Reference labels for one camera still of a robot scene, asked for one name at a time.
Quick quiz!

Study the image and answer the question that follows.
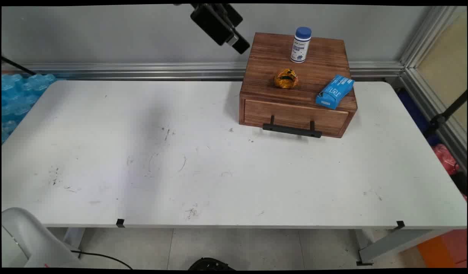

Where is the dark blue bin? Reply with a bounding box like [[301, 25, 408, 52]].
[[398, 89, 441, 146]]

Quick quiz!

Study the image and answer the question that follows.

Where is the black wrist camera mount plate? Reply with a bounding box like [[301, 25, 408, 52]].
[[190, 4, 251, 55]]

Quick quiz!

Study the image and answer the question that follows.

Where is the black round floor object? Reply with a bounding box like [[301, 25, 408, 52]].
[[188, 257, 236, 271]]

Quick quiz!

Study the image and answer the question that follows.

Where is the white bottle with blue cap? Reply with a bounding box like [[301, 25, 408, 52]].
[[290, 27, 312, 64]]

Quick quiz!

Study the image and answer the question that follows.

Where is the white table leg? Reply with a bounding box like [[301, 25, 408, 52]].
[[62, 228, 86, 259], [355, 228, 452, 266]]

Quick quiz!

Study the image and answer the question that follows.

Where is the brown wooden drawer cabinet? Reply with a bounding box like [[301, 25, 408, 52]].
[[239, 32, 358, 138]]

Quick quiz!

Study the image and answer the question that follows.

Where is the blue tissue pack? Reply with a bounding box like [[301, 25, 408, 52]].
[[315, 74, 355, 110]]

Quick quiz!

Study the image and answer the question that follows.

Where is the orange box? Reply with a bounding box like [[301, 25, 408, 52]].
[[417, 228, 467, 268]]

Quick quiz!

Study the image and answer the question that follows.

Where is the blue plastic-wrapped bottle pack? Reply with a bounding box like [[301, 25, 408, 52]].
[[2, 73, 56, 144]]

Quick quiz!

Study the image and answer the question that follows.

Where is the black slanted stand bar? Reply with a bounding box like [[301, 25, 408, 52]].
[[423, 90, 467, 138]]

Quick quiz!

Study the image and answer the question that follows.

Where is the horizontal aluminium frame rail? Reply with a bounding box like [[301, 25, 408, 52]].
[[2, 61, 404, 81]]

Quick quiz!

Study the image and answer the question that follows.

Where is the thin black floor cable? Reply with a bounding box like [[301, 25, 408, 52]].
[[71, 250, 134, 270]]

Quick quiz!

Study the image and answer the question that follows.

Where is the aluminium corner frame post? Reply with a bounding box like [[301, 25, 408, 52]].
[[398, 6, 467, 172]]

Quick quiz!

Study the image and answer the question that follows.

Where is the orange round toy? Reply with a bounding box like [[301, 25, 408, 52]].
[[274, 68, 299, 89]]

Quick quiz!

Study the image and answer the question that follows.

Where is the red plastic bag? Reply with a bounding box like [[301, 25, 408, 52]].
[[432, 143, 461, 176]]

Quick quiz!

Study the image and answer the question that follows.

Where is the black tripod leg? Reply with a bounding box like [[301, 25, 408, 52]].
[[2, 56, 37, 76]]

